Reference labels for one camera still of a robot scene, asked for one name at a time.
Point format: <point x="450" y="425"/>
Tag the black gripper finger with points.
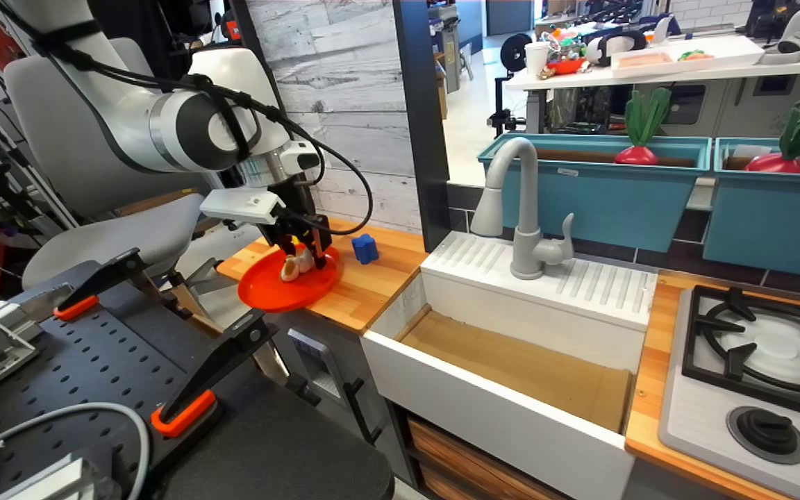
<point x="321" y="244"/>
<point x="288" y="253"/>

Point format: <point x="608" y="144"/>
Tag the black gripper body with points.
<point x="295" y="208"/>

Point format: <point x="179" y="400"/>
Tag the small beige toy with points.
<point x="300" y="268"/>

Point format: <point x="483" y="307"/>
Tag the grey toy tap spout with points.
<point x="528" y="204"/>

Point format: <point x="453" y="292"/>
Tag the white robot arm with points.
<point x="139" y="129"/>

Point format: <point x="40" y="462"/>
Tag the orange plastic plate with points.
<point x="271" y="292"/>

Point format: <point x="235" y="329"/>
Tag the white toy sink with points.
<point x="474" y="407"/>

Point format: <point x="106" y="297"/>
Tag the grey toy stove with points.
<point x="696" y="435"/>

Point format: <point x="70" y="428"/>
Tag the small blue cube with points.
<point x="364" y="248"/>

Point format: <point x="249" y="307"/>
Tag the orange and black clamp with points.
<point x="207" y="376"/>
<point x="96" y="280"/>

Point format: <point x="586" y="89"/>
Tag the black perforated board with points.
<point x="75" y="371"/>

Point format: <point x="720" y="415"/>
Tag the teal planter box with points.
<point x="604" y="198"/>
<point x="771" y="222"/>

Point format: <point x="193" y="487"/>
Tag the black burner grate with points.
<point x="692" y="351"/>

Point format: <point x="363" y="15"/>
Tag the white background table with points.
<point x="679" y="72"/>

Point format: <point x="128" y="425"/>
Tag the black stove knob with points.
<point x="764" y="432"/>

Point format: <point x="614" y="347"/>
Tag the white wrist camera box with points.
<point x="238" y="204"/>

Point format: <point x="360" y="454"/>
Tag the black upright post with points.
<point x="417" y="111"/>

